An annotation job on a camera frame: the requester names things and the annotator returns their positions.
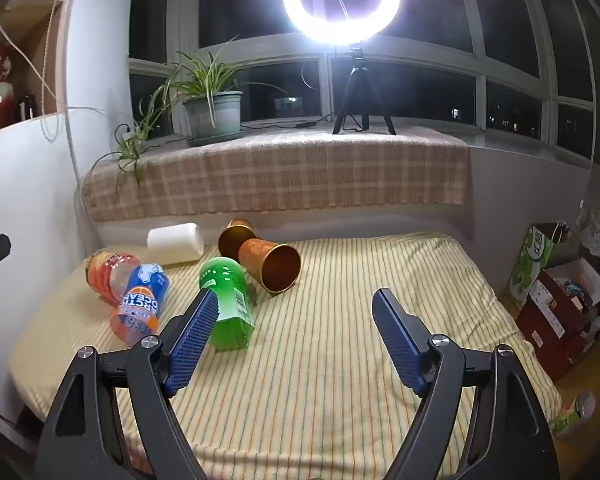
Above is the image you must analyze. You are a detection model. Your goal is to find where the ring light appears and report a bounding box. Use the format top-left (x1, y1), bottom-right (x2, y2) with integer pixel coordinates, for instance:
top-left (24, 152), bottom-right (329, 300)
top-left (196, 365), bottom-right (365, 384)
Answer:
top-left (282, 0), bottom-right (403, 53)

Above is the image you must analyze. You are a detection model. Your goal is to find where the orange bottle blue label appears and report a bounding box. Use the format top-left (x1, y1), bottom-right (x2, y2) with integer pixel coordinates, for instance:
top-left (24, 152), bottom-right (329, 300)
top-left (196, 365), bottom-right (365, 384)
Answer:
top-left (109, 262), bottom-right (172, 347)

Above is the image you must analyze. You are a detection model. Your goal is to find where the dark small bottle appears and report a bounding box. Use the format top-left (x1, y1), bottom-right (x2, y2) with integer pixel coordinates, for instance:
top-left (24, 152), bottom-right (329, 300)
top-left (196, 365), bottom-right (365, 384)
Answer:
top-left (17, 90), bottom-right (36, 121)

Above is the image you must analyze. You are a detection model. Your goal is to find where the wooden shelf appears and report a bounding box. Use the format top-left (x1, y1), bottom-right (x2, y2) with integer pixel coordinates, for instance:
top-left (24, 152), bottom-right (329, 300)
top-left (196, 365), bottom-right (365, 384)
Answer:
top-left (0, 0), bottom-right (78, 136)

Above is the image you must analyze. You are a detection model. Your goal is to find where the spider plant in grey pot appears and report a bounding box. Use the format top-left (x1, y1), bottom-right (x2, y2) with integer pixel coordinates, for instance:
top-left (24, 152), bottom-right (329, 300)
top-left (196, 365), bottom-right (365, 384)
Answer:
top-left (92, 35), bottom-right (288, 188)

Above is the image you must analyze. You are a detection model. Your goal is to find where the green paper bag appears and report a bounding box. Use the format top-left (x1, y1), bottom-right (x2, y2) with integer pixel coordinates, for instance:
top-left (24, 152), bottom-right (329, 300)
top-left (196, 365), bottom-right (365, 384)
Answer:
top-left (507, 222), bottom-right (571, 309)

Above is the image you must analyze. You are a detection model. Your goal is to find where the window frame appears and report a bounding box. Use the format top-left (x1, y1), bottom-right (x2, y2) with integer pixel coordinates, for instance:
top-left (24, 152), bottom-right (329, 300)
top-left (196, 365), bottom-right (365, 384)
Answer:
top-left (128, 0), bottom-right (596, 161)

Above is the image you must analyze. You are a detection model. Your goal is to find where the red-orange plastic bottle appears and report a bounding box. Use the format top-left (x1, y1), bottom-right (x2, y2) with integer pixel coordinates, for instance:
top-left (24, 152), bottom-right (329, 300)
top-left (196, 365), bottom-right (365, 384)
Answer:
top-left (85, 251), bottom-right (142, 306)

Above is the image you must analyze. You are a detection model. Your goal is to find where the black tripod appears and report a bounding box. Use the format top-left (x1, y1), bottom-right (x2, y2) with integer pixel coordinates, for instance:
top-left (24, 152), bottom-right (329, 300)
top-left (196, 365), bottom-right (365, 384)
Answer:
top-left (331, 47), bottom-right (397, 136)

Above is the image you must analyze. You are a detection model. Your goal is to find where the white cord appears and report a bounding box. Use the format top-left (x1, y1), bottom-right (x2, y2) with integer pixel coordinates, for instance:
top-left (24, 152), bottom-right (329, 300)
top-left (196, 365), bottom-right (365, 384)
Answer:
top-left (0, 0), bottom-right (68, 141)

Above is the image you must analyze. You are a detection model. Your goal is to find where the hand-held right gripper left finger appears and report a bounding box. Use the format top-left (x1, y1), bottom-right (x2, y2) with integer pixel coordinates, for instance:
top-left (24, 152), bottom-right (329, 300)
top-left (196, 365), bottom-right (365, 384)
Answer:
top-left (34, 287), bottom-right (221, 480)

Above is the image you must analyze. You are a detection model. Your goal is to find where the striped bedsheet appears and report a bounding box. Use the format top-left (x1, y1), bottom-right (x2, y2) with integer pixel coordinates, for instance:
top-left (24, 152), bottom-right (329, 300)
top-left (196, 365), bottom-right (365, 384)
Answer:
top-left (7, 232), bottom-right (563, 480)

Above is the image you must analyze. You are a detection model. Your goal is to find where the checked blanket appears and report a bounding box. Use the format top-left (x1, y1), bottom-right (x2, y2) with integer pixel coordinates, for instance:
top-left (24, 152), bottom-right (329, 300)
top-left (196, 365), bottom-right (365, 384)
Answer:
top-left (80, 127), bottom-right (471, 223)

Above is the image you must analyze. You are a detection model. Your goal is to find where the black cable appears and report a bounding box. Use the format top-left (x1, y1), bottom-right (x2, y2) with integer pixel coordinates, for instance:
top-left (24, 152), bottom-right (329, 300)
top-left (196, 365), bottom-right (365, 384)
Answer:
top-left (240, 112), bottom-right (338, 131)

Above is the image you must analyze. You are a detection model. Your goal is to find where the red cardboard box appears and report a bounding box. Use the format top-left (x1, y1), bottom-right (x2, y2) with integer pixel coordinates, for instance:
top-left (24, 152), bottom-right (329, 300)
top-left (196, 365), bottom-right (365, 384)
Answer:
top-left (515, 257), bottom-right (600, 381)

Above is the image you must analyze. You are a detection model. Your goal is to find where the white cup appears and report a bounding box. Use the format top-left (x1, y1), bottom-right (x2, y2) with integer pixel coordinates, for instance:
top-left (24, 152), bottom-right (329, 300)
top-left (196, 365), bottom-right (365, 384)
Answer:
top-left (146, 222), bottom-right (204, 266)

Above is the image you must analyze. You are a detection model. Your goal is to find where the gold metallic cup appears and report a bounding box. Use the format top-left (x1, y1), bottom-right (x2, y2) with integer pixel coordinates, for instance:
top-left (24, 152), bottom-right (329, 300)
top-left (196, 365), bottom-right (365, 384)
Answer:
top-left (217, 218), bottom-right (259, 261)
top-left (238, 238), bottom-right (302, 293)

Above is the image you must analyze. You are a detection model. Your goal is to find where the green plastic bottle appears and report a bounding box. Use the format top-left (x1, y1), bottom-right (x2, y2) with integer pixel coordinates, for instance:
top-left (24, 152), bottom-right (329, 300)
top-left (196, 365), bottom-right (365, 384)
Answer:
top-left (199, 256), bottom-right (256, 351)

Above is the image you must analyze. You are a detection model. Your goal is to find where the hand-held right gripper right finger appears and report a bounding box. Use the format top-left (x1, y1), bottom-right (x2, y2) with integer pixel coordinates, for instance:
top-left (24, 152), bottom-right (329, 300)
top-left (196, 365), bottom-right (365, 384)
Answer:
top-left (371, 287), bottom-right (561, 480)

